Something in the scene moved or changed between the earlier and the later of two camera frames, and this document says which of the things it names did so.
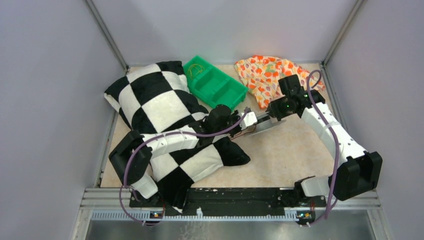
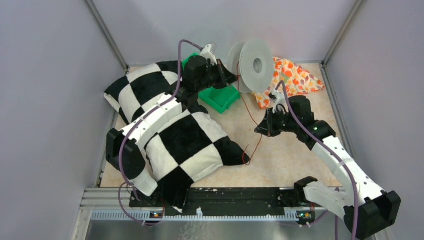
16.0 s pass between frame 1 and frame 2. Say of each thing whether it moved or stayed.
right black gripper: moved
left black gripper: moved
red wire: moved
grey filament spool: moved
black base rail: stayed
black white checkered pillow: stayed
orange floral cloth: stayed
